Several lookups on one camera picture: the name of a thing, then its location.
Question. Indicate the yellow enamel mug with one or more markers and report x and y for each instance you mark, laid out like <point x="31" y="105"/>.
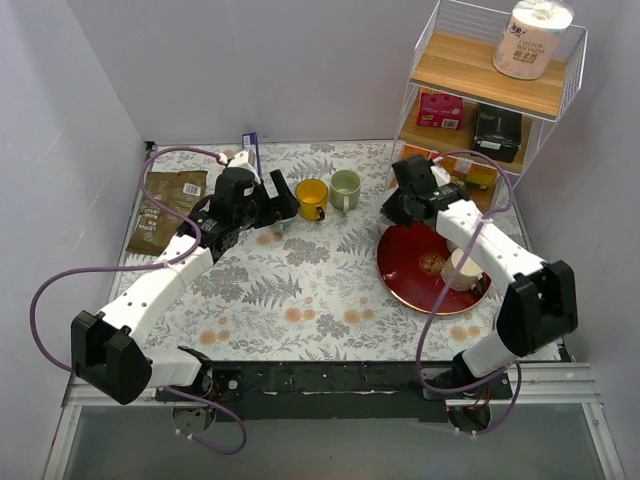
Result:
<point x="312" y="195"/>

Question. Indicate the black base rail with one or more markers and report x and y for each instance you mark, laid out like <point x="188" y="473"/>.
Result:
<point x="306" y="390"/>

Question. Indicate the brown coffee bag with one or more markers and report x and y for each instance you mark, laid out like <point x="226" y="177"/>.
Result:
<point x="179" y="191"/>

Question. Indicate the teal mug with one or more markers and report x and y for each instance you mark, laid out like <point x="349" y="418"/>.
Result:
<point x="283" y="224"/>

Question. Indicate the white wire shelf rack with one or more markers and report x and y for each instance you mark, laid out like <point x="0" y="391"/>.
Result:
<point x="454" y="56"/>

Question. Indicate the light green mug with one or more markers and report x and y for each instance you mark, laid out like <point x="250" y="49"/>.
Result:
<point x="344" y="192"/>

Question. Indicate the beige ribbed mug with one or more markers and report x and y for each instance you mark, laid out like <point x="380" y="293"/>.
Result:
<point x="460" y="270"/>

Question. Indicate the floral table mat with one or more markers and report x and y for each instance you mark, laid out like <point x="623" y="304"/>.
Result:
<point x="312" y="291"/>

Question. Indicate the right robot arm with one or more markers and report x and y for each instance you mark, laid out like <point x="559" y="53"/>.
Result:
<point x="539" y="298"/>

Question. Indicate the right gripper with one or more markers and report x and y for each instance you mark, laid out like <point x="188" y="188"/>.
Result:
<point x="400" y="206"/>

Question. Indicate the aluminium frame rail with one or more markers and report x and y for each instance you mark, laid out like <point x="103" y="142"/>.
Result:
<point x="545" y="421"/>

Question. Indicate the toilet paper roll on shelf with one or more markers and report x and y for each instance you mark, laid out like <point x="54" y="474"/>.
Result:
<point x="532" y="35"/>

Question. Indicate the white footed cup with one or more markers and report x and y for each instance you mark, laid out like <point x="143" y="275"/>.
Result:
<point x="452" y="245"/>

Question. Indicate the orange sponge pack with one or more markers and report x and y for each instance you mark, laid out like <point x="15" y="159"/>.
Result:
<point x="477" y="177"/>
<point x="409" y="151"/>

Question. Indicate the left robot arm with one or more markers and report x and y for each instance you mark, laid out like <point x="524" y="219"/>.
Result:
<point x="108" y="347"/>

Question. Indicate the orange pink box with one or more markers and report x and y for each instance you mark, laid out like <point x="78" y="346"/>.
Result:
<point x="440" y="110"/>

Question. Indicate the purple foil box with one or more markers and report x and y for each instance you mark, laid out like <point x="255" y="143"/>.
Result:
<point x="250" y="143"/>

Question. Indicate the red round tray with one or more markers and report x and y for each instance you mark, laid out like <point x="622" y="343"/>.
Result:
<point x="411" y="262"/>

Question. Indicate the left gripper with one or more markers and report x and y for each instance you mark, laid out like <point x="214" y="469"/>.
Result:
<point x="267" y="201"/>

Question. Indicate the orange sponge pack lower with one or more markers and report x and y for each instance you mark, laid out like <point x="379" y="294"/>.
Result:
<point x="409" y="151"/>

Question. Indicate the black box on shelf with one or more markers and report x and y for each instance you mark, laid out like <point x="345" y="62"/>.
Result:
<point x="498" y="133"/>

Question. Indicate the orange sponge pack upper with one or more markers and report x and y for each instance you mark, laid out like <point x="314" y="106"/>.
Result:
<point x="477" y="177"/>

